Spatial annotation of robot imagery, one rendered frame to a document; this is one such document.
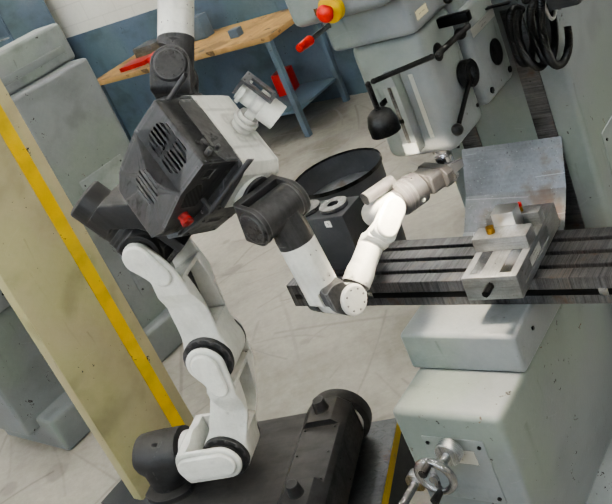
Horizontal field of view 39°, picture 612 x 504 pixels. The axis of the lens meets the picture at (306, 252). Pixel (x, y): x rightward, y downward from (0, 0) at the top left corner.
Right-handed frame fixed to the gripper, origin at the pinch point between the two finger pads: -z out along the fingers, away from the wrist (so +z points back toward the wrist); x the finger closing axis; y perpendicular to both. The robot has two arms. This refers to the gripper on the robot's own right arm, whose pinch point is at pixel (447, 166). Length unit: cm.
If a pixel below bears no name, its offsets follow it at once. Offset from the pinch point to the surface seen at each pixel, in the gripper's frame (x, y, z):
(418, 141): -6.1, -13.3, 10.4
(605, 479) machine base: -20, 103, -2
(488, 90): -7.0, -14.6, -14.9
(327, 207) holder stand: 40.5, 8.7, 15.7
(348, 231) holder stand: 32.9, 15.4, 16.5
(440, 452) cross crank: -15, 58, 43
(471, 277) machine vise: -15.2, 21.7, 15.8
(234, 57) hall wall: 557, 64, -235
